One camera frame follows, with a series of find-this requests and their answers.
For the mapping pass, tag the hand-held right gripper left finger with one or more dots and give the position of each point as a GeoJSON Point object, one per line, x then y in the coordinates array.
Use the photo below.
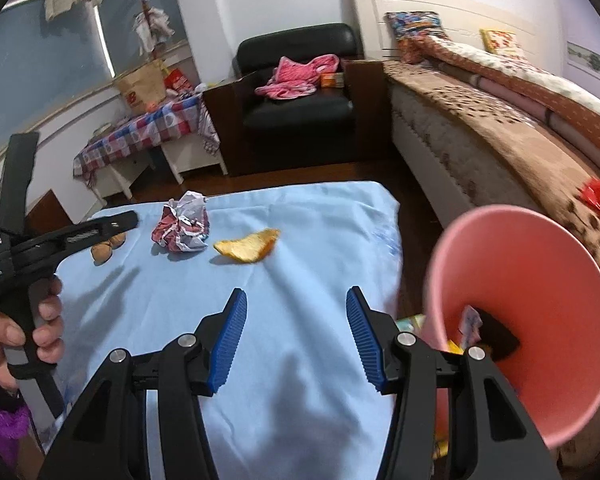
{"type": "Point", "coordinates": [230, 340]}

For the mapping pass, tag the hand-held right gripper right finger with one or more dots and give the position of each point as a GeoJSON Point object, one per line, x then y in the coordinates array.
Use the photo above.
{"type": "Point", "coordinates": [362, 340]}

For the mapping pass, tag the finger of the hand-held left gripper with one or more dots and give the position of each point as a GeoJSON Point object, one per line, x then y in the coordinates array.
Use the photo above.
{"type": "Point", "coordinates": [80, 237]}
{"type": "Point", "coordinates": [19, 185]}

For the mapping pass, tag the gold snack wrapper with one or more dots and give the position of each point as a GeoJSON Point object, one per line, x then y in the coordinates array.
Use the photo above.
{"type": "Point", "coordinates": [245, 250]}

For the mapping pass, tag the red silver wrapper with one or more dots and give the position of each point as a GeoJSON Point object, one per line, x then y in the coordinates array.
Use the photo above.
{"type": "Point", "coordinates": [180, 230]}

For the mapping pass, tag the purple wrapper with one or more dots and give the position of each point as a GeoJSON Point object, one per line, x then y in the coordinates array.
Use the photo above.
{"type": "Point", "coordinates": [470, 325]}

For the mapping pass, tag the pink plastic bin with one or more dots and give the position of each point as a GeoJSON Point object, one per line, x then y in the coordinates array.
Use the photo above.
{"type": "Point", "coordinates": [520, 270]}

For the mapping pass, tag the person's left forearm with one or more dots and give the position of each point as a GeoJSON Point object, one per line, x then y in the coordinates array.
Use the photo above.
{"type": "Point", "coordinates": [0, 420]}

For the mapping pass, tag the checkered cloth side table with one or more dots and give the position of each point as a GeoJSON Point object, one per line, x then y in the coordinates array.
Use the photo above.
{"type": "Point", "coordinates": [145, 125]}

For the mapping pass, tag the large window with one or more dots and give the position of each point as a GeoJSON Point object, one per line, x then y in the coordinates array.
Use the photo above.
{"type": "Point", "coordinates": [55, 60]}

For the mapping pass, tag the white side table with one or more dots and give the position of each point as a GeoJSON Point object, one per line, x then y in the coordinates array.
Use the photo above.
{"type": "Point", "coordinates": [195, 155]}

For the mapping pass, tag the brown paper bag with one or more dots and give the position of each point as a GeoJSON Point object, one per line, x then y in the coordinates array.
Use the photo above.
{"type": "Point", "coordinates": [142, 87]}

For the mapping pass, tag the red paper bag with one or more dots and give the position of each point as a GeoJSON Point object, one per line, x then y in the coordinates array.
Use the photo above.
{"type": "Point", "coordinates": [176, 80]}

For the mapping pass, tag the white hanging clothes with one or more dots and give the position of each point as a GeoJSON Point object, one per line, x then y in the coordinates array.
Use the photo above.
{"type": "Point", "coordinates": [155, 27]}

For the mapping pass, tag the quilted beige mattress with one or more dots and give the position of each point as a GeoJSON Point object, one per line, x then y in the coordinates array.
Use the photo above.
{"type": "Point", "coordinates": [420, 135]}

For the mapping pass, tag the black leather armchair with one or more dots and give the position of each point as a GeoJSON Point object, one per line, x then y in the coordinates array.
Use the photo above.
{"type": "Point", "coordinates": [300, 110]}

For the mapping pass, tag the small orange box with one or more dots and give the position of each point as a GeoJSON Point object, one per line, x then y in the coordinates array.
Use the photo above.
{"type": "Point", "coordinates": [331, 80]}

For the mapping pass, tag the pink clothing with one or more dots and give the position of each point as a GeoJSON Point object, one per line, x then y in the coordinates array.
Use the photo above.
{"type": "Point", "coordinates": [295, 77]}

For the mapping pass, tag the small red item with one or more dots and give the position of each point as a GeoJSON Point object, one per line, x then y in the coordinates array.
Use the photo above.
{"type": "Point", "coordinates": [597, 197]}

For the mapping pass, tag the colourful patterned pillow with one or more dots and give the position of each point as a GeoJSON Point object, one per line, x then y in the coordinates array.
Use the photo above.
{"type": "Point", "coordinates": [415, 32]}

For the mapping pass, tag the yellow patterned pillow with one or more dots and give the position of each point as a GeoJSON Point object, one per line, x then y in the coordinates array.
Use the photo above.
{"type": "Point", "coordinates": [501, 41]}

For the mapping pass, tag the cream bed headboard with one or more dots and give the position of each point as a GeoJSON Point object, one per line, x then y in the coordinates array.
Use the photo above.
{"type": "Point", "coordinates": [455, 5]}

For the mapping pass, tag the lavender wardrobe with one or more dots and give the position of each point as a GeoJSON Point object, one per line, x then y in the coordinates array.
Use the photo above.
{"type": "Point", "coordinates": [595, 35]}

